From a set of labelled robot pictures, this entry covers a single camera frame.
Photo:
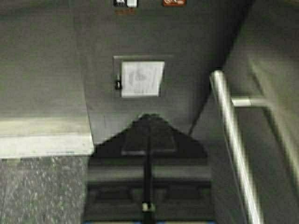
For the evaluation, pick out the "orange no smoking sign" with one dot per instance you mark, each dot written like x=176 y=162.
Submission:
x=174 y=3

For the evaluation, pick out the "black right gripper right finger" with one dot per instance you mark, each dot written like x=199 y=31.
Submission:
x=180 y=178

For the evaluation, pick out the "framed white certificate window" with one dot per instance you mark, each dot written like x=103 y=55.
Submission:
x=140 y=76

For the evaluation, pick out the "side elevator handrail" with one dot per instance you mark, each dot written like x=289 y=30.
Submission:
x=227 y=104

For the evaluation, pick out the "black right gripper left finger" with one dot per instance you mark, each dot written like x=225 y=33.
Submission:
x=117 y=185

